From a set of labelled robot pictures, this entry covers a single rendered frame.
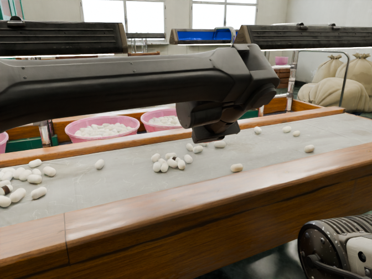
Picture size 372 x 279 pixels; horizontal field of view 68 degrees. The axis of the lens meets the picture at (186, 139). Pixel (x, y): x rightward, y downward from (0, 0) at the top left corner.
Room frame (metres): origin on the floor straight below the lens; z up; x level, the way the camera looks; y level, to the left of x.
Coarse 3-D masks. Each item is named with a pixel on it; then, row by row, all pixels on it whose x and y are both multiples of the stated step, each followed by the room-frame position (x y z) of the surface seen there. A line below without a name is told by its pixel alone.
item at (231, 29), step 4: (216, 28) 1.46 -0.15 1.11; (220, 28) 1.43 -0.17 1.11; (224, 28) 1.39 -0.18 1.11; (228, 28) 1.36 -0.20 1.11; (232, 28) 1.34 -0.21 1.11; (232, 32) 1.33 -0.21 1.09; (232, 36) 1.33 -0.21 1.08; (232, 40) 1.33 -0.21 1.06; (248, 112) 1.38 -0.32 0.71; (252, 112) 1.39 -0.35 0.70; (256, 112) 1.40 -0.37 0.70; (244, 116) 1.37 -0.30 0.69; (248, 116) 1.38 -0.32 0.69; (252, 116) 1.39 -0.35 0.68; (256, 116) 1.40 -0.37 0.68
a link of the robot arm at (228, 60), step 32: (0, 64) 0.26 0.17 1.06; (32, 64) 0.28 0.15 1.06; (64, 64) 0.29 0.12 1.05; (96, 64) 0.30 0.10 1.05; (128, 64) 0.32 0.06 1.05; (160, 64) 0.33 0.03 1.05; (192, 64) 0.35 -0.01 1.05; (224, 64) 0.37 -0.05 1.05; (256, 64) 0.40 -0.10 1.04; (0, 96) 0.24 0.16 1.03; (32, 96) 0.25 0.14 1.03; (64, 96) 0.27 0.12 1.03; (96, 96) 0.29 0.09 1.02; (128, 96) 0.31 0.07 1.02; (160, 96) 0.33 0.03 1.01; (192, 96) 0.36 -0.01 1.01; (224, 96) 0.38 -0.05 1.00; (0, 128) 0.25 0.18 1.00
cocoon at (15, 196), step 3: (18, 189) 0.53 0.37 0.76; (21, 189) 0.53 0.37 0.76; (24, 189) 0.54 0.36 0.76; (15, 192) 0.52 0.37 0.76; (18, 192) 0.52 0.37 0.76; (21, 192) 0.53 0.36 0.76; (24, 192) 0.53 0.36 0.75; (12, 195) 0.51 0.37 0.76; (15, 195) 0.51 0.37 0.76; (18, 195) 0.51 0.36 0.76; (21, 195) 0.52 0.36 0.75; (24, 195) 0.53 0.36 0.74; (9, 198) 0.51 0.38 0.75; (12, 198) 0.51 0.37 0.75; (15, 198) 0.51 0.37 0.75; (18, 198) 0.51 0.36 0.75; (12, 201) 0.51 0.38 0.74; (15, 201) 0.51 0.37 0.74
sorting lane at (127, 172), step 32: (320, 128) 1.02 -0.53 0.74; (352, 128) 1.02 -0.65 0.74; (64, 160) 0.73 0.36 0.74; (96, 160) 0.73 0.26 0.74; (128, 160) 0.73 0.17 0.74; (224, 160) 0.73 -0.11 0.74; (256, 160) 0.73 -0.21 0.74; (288, 160) 0.73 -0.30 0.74; (64, 192) 0.55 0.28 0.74; (96, 192) 0.55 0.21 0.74; (128, 192) 0.55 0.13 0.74; (0, 224) 0.44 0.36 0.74
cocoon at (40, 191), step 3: (36, 189) 0.53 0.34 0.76; (39, 189) 0.54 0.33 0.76; (42, 189) 0.54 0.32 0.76; (45, 189) 0.54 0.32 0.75; (33, 192) 0.52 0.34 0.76; (36, 192) 0.53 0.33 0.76; (39, 192) 0.53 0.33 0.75; (42, 192) 0.53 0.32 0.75; (45, 192) 0.54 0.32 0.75; (33, 195) 0.52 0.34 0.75; (36, 195) 0.52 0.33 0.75; (39, 195) 0.53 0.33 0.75; (42, 195) 0.54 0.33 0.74; (36, 198) 0.52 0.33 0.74
